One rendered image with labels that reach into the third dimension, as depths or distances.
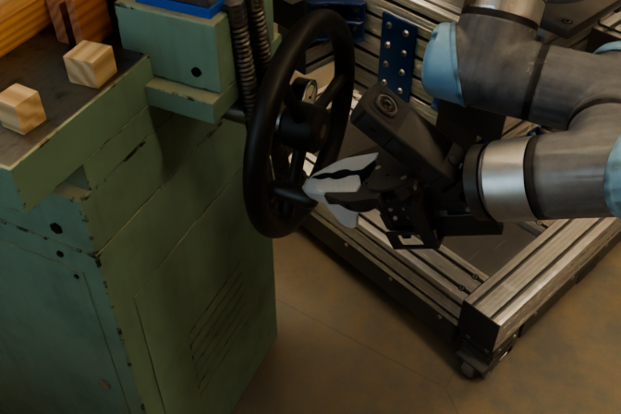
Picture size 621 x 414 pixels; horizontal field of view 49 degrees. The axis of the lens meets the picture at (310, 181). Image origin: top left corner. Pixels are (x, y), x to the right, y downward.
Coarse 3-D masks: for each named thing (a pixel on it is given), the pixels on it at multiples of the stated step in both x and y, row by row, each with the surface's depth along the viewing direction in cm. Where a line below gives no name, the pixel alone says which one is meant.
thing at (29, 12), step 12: (24, 0) 82; (36, 0) 82; (0, 12) 80; (12, 12) 80; (24, 12) 81; (36, 12) 83; (48, 12) 85; (0, 24) 78; (12, 24) 80; (24, 24) 82; (36, 24) 84; (48, 24) 85; (0, 36) 79; (12, 36) 81; (24, 36) 82; (0, 48) 79; (12, 48) 81
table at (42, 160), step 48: (48, 48) 81; (48, 96) 74; (96, 96) 74; (144, 96) 82; (192, 96) 79; (0, 144) 68; (48, 144) 69; (96, 144) 76; (0, 192) 68; (48, 192) 71
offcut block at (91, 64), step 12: (84, 48) 75; (96, 48) 75; (108, 48) 75; (72, 60) 74; (84, 60) 73; (96, 60) 73; (108, 60) 75; (72, 72) 75; (84, 72) 74; (96, 72) 74; (108, 72) 76; (84, 84) 75; (96, 84) 75
